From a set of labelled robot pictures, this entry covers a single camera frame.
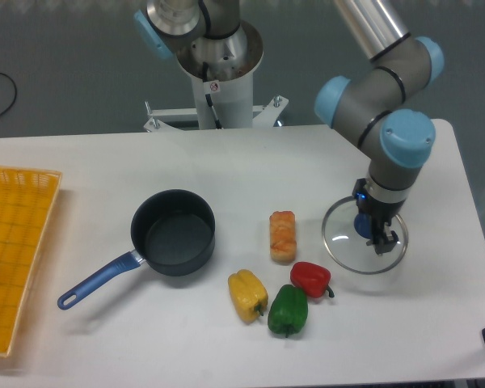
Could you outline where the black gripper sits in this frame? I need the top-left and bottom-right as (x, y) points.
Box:
(352, 178), (405, 255)

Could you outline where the glass lid blue knob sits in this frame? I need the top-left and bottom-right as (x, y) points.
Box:
(322, 196), (408, 275)

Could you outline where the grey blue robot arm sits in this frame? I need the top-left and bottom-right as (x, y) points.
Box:
(134, 1), (445, 255)

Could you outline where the red toy bell pepper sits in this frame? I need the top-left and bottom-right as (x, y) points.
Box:
(290, 262), (335, 298)

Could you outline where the toy bread loaf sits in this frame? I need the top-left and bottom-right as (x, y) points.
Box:
(269, 211), (297, 264)

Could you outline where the green toy bell pepper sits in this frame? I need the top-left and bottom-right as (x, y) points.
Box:
(268, 285), (308, 337)

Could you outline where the yellow toy bell pepper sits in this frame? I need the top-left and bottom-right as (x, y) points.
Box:
(228, 269), (268, 323)

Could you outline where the yellow plastic basket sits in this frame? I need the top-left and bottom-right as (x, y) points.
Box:
(0, 166), (62, 357)

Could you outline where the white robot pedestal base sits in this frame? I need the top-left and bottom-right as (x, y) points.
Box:
(144, 21), (289, 132)

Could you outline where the dark saucepan blue handle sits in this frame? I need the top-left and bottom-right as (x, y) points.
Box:
(57, 189), (216, 310)

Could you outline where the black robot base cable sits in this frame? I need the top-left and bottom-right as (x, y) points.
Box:
(202, 61), (224, 130)

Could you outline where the black cable on floor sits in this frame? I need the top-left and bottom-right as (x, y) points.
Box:
(0, 72), (18, 128)

